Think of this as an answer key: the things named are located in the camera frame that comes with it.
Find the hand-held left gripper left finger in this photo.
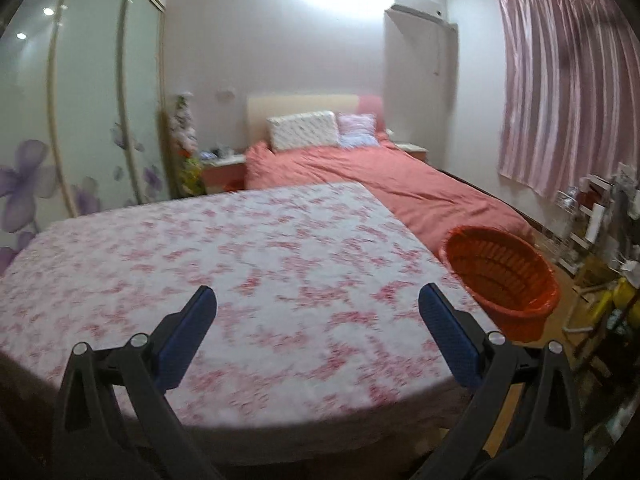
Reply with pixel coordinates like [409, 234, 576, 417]
[50, 285, 218, 480]

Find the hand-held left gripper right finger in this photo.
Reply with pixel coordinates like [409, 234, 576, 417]
[418, 283, 586, 480]

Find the orange plastic lattice basket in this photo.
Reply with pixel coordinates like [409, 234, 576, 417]
[439, 226, 561, 343]

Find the table with floral cloth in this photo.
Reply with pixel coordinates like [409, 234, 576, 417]
[0, 182, 506, 453]

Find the dark wooden chair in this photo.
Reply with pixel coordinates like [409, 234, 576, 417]
[575, 305, 640, 391]

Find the bed with red duvet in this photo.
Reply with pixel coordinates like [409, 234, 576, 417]
[245, 132, 536, 261]

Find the yellow bag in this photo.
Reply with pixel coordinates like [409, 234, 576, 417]
[597, 277, 640, 321]

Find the white trolley shelf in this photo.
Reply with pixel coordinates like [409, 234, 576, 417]
[565, 175, 616, 273]

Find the purple pillow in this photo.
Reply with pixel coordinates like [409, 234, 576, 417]
[337, 112, 378, 148]

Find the white floral pillow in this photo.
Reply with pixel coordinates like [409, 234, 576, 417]
[266, 111, 341, 152]

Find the frosted floral wardrobe door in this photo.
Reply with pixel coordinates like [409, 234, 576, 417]
[0, 0, 168, 273]

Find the beige and pink headboard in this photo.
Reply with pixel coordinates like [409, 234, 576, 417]
[246, 92, 386, 153]

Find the pink striped curtain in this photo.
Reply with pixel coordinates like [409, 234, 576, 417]
[490, 0, 640, 201]

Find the white air conditioner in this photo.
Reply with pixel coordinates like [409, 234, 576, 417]
[392, 0, 447, 21]

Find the white metal tube frame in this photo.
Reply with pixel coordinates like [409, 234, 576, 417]
[562, 285, 601, 333]

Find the white wire rack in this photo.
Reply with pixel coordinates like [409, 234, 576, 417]
[537, 187, 581, 261]

